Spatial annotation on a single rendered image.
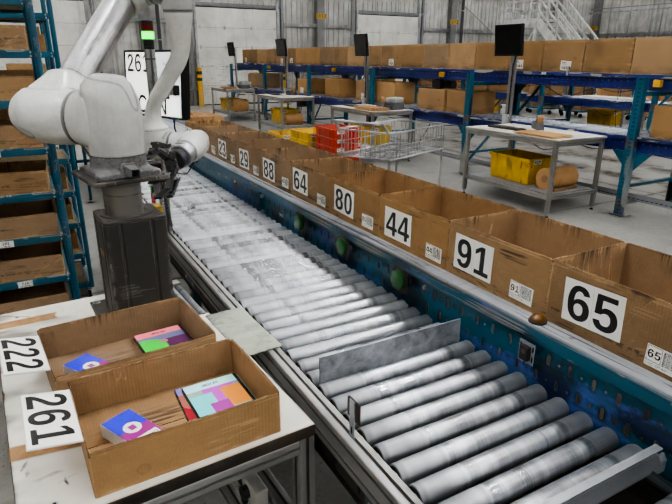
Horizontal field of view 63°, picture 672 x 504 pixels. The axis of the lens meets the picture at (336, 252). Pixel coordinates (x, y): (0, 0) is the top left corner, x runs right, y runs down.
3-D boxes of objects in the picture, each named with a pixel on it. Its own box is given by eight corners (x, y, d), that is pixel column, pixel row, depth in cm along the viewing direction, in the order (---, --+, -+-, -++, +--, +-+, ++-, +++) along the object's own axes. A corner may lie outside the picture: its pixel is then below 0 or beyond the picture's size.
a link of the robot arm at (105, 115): (126, 159, 151) (116, 75, 143) (68, 155, 155) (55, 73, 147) (157, 149, 166) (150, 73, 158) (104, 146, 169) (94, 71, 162)
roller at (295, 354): (279, 364, 156) (279, 348, 154) (426, 324, 180) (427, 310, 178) (286, 372, 152) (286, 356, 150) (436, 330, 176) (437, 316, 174)
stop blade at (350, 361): (318, 387, 141) (318, 356, 138) (457, 345, 163) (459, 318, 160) (320, 388, 141) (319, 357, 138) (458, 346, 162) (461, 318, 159)
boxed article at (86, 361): (88, 365, 145) (86, 353, 143) (123, 378, 139) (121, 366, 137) (64, 377, 139) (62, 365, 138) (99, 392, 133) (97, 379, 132)
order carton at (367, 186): (328, 213, 239) (328, 175, 233) (384, 205, 253) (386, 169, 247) (378, 238, 207) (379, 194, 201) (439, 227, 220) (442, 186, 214)
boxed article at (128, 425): (131, 422, 122) (129, 408, 121) (168, 445, 115) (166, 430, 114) (102, 438, 117) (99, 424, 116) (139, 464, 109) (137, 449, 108)
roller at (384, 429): (349, 444, 124) (349, 425, 122) (516, 382, 148) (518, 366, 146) (360, 457, 120) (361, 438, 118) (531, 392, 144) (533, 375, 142)
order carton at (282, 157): (261, 180, 303) (259, 149, 298) (308, 175, 317) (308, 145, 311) (290, 195, 271) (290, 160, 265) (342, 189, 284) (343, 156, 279)
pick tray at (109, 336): (41, 362, 146) (35, 329, 143) (182, 326, 167) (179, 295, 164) (60, 417, 124) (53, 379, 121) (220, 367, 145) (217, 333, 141)
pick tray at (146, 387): (72, 418, 124) (65, 380, 121) (234, 371, 143) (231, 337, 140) (94, 500, 101) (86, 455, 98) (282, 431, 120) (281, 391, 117)
